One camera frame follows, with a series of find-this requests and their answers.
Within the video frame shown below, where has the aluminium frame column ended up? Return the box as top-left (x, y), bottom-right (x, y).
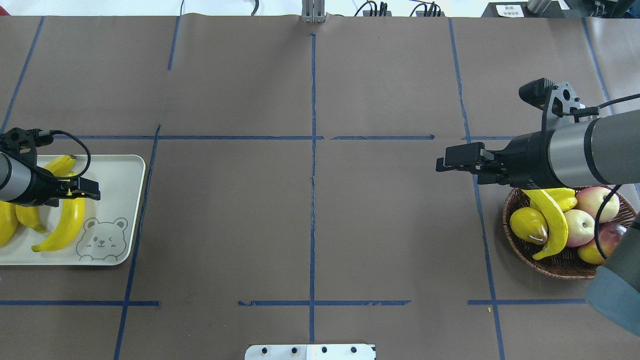
top-left (301, 0), bottom-right (326, 24)

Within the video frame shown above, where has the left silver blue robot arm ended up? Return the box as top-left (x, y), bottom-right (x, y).
top-left (0, 153), bottom-right (102, 207)

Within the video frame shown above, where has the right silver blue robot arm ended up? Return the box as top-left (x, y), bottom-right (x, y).
top-left (435, 111), bottom-right (639, 335)

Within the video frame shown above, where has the brown wicker basket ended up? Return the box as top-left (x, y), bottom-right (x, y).
top-left (502, 187), bottom-right (637, 280)

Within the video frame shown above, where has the yellow pear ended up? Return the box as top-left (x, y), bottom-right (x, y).
top-left (509, 207), bottom-right (549, 245)

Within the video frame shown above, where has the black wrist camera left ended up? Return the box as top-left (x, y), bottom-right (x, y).
top-left (0, 127), bottom-right (54, 167)

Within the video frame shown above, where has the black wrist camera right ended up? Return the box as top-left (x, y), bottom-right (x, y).
top-left (518, 77), bottom-right (601, 133)

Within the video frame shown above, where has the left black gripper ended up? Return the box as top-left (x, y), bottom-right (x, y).
top-left (20, 170), bottom-right (101, 207)

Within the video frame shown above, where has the black box with label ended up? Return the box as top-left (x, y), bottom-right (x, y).
top-left (480, 0), bottom-right (566, 19)

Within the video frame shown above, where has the red apple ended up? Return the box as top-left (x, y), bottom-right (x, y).
top-left (577, 221), bottom-right (627, 265)

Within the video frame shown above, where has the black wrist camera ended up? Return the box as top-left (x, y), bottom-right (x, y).
top-left (0, 127), bottom-right (54, 167)
top-left (518, 77), bottom-right (601, 133)

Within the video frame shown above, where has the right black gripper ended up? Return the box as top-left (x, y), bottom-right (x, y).
top-left (435, 131), bottom-right (556, 190)

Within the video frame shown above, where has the white bear tray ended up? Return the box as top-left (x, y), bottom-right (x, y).
top-left (0, 154), bottom-right (146, 265)

